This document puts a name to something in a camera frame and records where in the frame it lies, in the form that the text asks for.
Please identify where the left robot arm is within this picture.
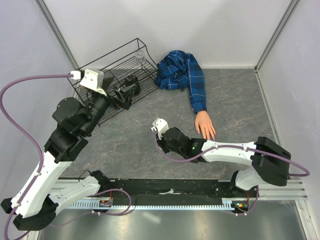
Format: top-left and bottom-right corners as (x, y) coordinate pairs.
(0, 84), (137, 231)

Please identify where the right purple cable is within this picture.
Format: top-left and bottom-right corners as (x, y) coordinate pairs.
(154, 132), (311, 178)

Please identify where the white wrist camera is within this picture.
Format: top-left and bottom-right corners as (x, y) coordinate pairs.
(151, 118), (169, 140)
(79, 69), (107, 96)

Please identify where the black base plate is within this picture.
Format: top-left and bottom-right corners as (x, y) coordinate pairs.
(80, 177), (260, 207)

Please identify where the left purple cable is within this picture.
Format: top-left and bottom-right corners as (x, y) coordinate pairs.
(0, 72), (81, 240)

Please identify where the aluminium frame rail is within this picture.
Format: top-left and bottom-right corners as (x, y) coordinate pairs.
(259, 179), (308, 201)

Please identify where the black wire dish rack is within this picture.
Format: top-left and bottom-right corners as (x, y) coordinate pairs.
(65, 37), (159, 127)

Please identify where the blue slotted cable duct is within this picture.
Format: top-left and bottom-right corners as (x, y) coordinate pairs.
(67, 199), (248, 211)

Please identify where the purple cable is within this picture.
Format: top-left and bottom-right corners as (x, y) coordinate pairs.
(0, 72), (81, 240)
(154, 132), (311, 178)

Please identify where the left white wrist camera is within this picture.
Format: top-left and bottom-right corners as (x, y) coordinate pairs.
(79, 69), (107, 96)

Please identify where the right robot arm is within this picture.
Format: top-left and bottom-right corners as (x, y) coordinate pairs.
(155, 127), (291, 197)

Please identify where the black mug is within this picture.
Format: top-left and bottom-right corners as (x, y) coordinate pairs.
(121, 73), (141, 96)

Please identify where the mannequin hand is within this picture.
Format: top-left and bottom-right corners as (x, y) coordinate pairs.
(194, 110), (216, 140)

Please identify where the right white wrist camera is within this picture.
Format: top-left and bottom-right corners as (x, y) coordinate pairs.
(151, 118), (169, 140)

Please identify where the clear glass cup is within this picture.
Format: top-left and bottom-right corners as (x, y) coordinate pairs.
(134, 50), (146, 64)

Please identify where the blue plaid shirt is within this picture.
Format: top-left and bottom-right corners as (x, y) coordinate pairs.
(154, 50), (207, 114)

